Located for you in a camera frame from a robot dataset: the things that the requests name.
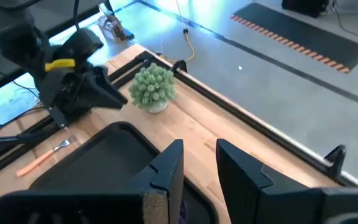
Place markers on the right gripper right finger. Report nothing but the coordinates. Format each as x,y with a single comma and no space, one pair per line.
238,186

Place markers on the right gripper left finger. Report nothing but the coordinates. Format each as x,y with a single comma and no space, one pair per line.
169,174

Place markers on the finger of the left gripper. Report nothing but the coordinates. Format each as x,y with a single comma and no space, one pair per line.
104,93

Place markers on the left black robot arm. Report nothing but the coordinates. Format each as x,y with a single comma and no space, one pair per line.
11,31

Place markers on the black serving tray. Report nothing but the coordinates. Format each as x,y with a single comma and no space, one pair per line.
104,161

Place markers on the green artificial plant in pot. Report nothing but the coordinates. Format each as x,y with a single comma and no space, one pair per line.
152,85

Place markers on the clear plastic packet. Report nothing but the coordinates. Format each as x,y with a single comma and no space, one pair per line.
113,28

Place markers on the black support rod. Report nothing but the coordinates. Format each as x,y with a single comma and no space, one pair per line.
11,140

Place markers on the black floor mat orange edge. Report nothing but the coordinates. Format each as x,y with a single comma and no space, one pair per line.
306,34

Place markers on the black box on floor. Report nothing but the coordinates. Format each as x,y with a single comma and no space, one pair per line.
304,6

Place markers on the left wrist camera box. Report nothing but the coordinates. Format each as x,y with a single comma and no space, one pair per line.
57,116

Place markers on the black table frame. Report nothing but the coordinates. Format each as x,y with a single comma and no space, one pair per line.
146,57

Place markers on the black frame bracket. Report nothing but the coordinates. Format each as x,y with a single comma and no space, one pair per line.
337,158
181,66

